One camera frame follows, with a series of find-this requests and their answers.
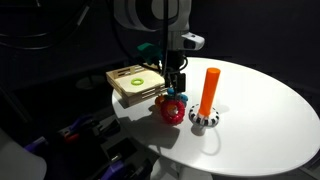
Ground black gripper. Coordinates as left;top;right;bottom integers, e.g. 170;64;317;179
161;50;188;95

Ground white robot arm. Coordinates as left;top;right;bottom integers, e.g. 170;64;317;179
111;0;196;97

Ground wooden tray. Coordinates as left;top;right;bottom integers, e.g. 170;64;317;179
106;65;166;106

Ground orange peg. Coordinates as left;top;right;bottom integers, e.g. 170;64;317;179
198;68;220;116

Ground white round table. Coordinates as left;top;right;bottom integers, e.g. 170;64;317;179
112;58;320;177

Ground blue ring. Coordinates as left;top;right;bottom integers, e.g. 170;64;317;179
166;88;189;104

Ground orange ring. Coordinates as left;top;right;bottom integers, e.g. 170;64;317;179
154;94;168;109

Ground red ring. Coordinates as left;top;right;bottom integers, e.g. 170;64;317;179
160;98;186;126

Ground light green ring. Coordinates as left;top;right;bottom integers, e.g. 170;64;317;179
130;77;145;86

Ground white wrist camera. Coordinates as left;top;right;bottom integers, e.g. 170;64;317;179
182;32;205;51

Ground black white striped base ring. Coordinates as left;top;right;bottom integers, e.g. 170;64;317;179
188;103;221;128

